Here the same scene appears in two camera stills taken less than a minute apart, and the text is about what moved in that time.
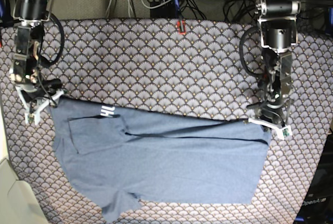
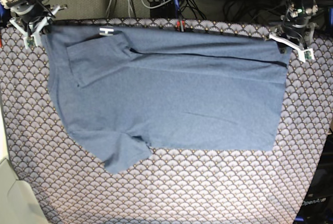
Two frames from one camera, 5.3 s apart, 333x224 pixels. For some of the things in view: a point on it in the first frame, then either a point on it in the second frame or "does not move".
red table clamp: (179, 28) does not move
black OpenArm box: (317, 207) does not move
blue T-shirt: (126, 155) to (122, 92)
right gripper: (273, 116) to (299, 36)
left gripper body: (36, 95) to (31, 21)
